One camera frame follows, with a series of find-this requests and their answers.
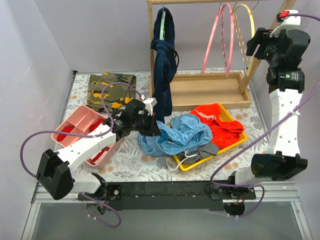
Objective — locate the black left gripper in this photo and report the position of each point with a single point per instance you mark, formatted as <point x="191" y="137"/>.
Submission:
<point x="146" y="124"/>

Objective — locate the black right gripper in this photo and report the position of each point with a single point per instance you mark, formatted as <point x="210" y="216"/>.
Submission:
<point x="260" y="43"/>

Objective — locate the yellow hanger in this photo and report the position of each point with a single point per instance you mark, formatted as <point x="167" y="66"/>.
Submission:
<point x="247" y="60"/>

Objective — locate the light blue shorts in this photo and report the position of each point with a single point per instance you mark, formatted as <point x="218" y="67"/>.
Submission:
<point x="185" y="133"/>

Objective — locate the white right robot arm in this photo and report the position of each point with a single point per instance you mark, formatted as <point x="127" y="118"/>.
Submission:
<point x="283" y="51"/>

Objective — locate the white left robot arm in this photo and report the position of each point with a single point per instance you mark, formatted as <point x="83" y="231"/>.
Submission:
<point x="56" y="171"/>

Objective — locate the camouflage shorts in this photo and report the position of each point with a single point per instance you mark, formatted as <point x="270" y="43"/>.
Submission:
<point x="115" y="96"/>

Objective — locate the grey shorts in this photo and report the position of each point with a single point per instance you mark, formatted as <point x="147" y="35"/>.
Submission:
<point x="201" y="153"/>

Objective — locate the orange shorts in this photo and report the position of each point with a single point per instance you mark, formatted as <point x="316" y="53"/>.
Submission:
<point x="225" y="133"/>

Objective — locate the navy blue shorts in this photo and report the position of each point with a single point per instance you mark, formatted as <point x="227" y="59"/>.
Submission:
<point x="165" y="64"/>

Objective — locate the green hanger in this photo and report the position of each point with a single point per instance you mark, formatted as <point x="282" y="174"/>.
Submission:
<point x="162" y="25"/>

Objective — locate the floral table mat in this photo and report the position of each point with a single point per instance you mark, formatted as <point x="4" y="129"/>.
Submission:
<point x="131" y="164"/>

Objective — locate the red white striped cloth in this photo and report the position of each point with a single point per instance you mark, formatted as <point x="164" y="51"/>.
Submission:
<point x="97" y="158"/>

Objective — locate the wooden clothes rack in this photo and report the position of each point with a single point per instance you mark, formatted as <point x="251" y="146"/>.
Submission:
<point x="192" y="90"/>

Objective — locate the pink divided tray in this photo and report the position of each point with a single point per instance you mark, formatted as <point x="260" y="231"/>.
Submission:
<point x="78" y="123"/>

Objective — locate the black base bar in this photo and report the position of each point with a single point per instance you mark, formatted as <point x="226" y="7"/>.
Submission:
<point x="170" y="195"/>

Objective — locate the yellow plastic tray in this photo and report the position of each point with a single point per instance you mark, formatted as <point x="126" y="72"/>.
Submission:
<point x="225" y="116"/>

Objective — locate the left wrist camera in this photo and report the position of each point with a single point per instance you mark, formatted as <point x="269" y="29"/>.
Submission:
<point x="149" y="104"/>

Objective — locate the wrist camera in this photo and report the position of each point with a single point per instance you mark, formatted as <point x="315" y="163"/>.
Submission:
<point x="149" y="104"/>
<point x="287" y="22"/>

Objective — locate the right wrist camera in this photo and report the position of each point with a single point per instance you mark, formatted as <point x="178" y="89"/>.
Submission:
<point x="287" y="22"/>

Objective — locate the aluminium frame rail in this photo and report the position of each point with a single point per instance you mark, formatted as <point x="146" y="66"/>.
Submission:
<point x="275" y="214"/>

